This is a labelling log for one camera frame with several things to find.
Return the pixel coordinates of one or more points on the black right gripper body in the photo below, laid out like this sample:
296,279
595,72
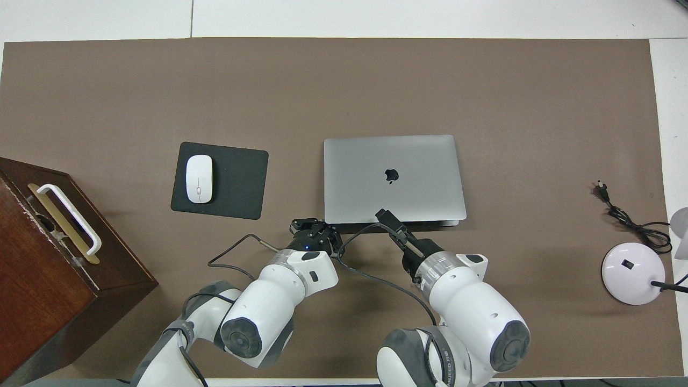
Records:
419,258

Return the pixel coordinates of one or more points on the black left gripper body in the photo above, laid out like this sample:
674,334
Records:
317,239

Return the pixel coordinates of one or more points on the silver grey laptop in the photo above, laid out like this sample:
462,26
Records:
365,177

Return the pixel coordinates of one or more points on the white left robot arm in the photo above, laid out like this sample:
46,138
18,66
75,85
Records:
269,301

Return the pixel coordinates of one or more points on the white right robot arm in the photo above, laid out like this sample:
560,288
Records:
473,312

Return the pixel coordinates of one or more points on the black mouse pad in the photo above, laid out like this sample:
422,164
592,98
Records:
239,183

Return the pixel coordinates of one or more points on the white computer mouse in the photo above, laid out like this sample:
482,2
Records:
199,177

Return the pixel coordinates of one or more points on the brown table mat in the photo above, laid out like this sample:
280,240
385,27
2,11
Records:
376,80

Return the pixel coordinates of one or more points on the white desk lamp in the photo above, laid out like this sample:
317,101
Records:
631,271

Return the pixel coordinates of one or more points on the dark brown wooden box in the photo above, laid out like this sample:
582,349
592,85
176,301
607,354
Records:
43,290

